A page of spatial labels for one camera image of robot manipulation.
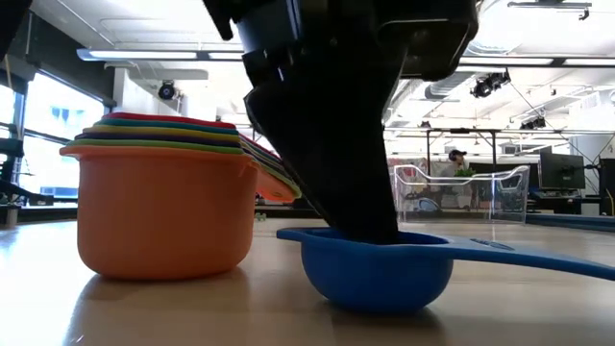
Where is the teal measuring cup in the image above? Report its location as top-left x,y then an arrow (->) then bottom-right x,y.
92,117 -> 288,174

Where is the clear plastic basket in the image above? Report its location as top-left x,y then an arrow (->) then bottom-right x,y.
392,163 -> 531,226

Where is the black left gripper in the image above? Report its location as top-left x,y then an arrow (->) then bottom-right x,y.
201,0 -> 477,245

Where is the black computer monitor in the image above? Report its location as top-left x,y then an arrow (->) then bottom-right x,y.
538,151 -> 587,190

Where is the blue measuring cup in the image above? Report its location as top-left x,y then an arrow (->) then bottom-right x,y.
276,226 -> 615,316

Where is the dark monitor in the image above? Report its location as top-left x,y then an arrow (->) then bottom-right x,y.
598,157 -> 615,216

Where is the orange measuring cup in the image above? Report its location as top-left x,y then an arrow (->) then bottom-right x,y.
59,145 -> 303,283

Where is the black equipment stand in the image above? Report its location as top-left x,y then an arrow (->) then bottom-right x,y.
0,136 -> 55,208

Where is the grey post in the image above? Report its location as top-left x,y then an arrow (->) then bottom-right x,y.
4,203 -> 21,230

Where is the black workstation frame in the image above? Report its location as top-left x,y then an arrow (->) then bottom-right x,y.
383,125 -> 499,169

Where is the black ceiling camera cluster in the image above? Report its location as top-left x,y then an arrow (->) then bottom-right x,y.
469,69 -> 512,100
519,114 -> 548,131

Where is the red measuring cup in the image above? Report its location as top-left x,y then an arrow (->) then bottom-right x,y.
101,111 -> 284,167

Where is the green measuring cup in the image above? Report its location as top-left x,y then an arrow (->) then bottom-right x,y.
64,137 -> 303,199

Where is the colourful painted panel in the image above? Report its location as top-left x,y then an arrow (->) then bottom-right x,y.
387,157 -> 436,212

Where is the person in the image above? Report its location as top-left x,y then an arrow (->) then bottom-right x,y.
431,148 -> 475,210

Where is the overhead light bar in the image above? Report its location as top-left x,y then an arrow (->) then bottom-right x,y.
76,47 -> 615,67

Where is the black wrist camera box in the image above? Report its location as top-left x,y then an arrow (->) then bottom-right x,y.
378,18 -> 480,82

